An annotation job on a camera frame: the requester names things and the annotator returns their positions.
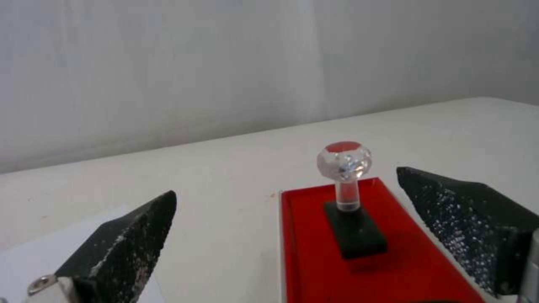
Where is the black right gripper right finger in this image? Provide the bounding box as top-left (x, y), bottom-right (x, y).
top-left (396, 166), bottom-right (539, 300)

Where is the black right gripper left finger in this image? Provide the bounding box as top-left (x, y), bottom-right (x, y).
top-left (26, 190), bottom-right (178, 303)

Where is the red ink pad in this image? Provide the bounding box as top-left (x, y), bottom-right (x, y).
top-left (279, 178), bottom-right (488, 303)

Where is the white paper sheet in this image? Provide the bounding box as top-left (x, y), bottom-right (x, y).
top-left (0, 204), bottom-right (163, 303)

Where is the stamp with clear knob handle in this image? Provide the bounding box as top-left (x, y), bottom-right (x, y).
top-left (316, 141), bottom-right (388, 260)

